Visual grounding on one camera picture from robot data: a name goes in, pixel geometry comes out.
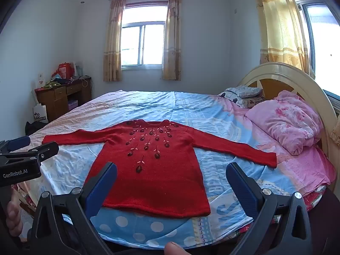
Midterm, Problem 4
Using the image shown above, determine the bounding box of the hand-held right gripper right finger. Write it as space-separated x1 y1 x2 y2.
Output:
226 162 314 255

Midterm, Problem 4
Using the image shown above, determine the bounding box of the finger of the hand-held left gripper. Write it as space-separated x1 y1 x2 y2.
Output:
0 135 30 154
0 142 59 168

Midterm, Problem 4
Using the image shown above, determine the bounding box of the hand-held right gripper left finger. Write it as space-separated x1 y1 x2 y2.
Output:
27 162 118 255

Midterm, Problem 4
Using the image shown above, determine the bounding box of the red knitted sweater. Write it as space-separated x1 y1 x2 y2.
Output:
42 119 278 218

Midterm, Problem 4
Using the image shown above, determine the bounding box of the person's left hand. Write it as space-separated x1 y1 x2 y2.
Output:
7 200 24 237

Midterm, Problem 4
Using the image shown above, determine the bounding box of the person's right hand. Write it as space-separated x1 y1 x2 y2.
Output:
164 242 189 255

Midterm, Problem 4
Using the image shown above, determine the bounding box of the black bag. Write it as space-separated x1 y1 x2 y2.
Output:
25 121 48 136

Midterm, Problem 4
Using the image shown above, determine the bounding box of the red floral bed cover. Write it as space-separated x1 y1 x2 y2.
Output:
12 182 336 238

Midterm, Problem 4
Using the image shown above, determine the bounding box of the white paper bag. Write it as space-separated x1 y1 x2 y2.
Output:
32 103 49 124

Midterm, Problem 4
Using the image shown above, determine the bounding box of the brown wooden desk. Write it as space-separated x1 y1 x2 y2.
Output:
34 76 92 123

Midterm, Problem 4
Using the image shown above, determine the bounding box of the red gift box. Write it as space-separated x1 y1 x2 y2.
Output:
52 62 75 79

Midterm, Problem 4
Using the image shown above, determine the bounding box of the pink pillow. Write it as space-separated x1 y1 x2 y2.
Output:
245 90 325 156

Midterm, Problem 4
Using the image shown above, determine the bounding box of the bed with patterned sheet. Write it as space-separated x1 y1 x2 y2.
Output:
11 90 336 249

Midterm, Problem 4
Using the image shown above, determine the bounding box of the brown patterned pillow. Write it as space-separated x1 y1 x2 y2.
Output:
243 96 266 108

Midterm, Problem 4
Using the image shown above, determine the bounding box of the cartoon printed pillow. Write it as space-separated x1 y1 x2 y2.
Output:
218 88 250 108

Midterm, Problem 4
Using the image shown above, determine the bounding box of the grey patterned pillow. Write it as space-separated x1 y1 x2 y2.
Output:
237 85 262 98

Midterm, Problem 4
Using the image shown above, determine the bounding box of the beige lace cloth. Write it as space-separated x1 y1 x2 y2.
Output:
329 126 340 148

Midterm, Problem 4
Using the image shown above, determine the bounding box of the beige patterned curtain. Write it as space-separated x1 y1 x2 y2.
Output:
161 0 183 81
103 0 126 82

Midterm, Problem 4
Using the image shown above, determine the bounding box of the cream wooden headboard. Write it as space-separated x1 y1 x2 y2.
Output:
236 62 339 170

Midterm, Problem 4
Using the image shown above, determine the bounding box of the white framed window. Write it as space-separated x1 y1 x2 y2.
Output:
121 3 168 71

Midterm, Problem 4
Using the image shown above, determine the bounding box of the large side window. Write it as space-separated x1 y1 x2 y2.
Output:
287 0 340 128

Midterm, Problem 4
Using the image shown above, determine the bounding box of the yellow patterned curtain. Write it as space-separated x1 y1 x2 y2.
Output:
250 0 315 79

